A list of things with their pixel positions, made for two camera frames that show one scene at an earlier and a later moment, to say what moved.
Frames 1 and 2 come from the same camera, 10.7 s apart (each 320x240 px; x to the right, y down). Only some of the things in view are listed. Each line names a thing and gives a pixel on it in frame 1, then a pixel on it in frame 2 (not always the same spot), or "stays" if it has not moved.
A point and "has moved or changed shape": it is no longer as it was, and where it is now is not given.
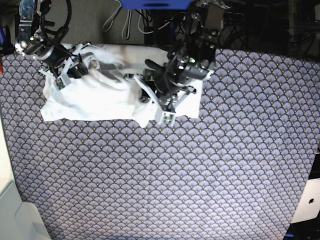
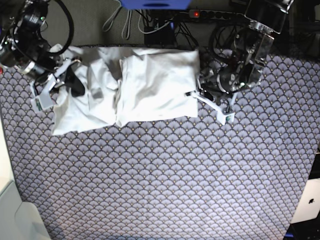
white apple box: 309,206 stays
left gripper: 60,72 -> 44,99
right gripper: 166,116 -> 223,117
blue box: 155,5 stays
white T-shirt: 106,96 has moved or changed shape
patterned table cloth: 238,172 stays
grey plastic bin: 20,220 stays
